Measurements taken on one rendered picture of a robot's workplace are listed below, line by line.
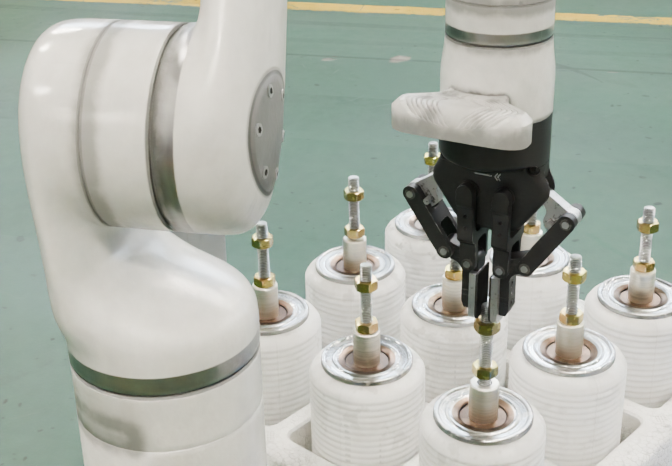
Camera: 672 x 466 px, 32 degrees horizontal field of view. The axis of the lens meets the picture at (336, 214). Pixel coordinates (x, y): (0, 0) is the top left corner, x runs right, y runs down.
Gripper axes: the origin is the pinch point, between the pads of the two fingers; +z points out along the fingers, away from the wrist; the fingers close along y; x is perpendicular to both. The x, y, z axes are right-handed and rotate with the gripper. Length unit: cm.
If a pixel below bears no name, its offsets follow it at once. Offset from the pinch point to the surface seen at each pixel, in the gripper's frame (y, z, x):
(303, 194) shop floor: 61, 36, -77
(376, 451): 8.6, 16.3, 1.0
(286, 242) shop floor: 55, 36, -61
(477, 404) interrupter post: 0.1, 9.0, 1.1
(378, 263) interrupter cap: 18.1, 10.4, -18.2
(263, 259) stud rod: 22.7, 5.1, -5.4
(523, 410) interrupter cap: -2.6, 10.5, -1.7
